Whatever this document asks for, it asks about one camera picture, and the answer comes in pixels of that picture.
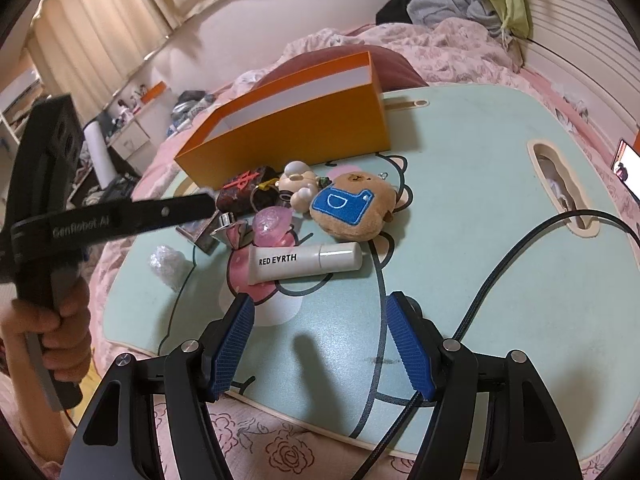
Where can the green cartoon lap table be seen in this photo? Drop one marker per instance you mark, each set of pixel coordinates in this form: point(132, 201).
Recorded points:
point(475, 285)

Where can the black clothing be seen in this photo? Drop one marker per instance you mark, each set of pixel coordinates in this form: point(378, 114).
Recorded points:
point(395, 10)

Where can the pile of clothes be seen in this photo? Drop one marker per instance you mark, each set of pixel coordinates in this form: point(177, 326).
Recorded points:
point(105, 190)

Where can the grey clothing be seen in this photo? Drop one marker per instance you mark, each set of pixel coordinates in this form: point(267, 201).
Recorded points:
point(445, 5)

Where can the white drawer cabinet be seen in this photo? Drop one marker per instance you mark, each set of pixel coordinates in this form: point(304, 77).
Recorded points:
point(130, 140)

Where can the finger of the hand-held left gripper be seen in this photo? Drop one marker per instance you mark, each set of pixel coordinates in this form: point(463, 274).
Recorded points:
point(170, 209)

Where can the white paper roll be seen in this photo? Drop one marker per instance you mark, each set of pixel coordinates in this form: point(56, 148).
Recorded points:
point(99, 155)

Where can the beige cartoon figurine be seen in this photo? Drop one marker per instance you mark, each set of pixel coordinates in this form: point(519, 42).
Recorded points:
point(300, 185)

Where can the white cosmetic tube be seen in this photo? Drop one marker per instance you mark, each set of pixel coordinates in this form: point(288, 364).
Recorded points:
point(290, 262)

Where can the white bookshelf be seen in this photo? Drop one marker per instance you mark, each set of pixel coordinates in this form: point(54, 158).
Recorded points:
point(20, 105)

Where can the dark pouch with red pattern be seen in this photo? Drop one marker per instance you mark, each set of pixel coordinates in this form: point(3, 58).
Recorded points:
point(242, 187)

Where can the person's left hand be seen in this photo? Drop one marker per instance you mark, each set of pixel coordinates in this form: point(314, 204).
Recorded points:
point(75, 325)

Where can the brown bear plush pouch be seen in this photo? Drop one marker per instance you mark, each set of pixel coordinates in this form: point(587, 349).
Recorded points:
point(350, 205)

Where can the smartphone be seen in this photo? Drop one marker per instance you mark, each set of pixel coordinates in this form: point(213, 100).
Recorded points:
point(629, 162)

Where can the pink translucent jelly toy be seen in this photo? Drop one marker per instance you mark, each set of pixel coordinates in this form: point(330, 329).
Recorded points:
point(272, 225)

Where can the beige curtain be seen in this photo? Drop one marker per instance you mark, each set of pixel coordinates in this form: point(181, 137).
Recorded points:
point(100, 20)

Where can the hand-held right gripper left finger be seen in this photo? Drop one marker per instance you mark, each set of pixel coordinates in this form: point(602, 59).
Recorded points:
point(232, 350)

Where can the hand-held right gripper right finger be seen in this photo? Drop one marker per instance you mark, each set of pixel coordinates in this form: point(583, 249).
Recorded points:
point(407, 345)

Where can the small brown rectangular case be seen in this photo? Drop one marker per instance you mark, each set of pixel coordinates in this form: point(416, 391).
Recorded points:
point(197, 235)

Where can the orange cardboard box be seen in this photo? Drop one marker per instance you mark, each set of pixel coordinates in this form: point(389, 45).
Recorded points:
point(300, 135)

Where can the clear plastic item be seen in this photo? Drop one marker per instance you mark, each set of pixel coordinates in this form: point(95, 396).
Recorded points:
point(167, 266)

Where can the small orange shelf box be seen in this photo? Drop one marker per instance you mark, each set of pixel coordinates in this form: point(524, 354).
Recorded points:
point(152, 92)

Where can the person's left forearm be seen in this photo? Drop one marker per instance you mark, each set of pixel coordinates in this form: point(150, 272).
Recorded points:
point(20, 390)

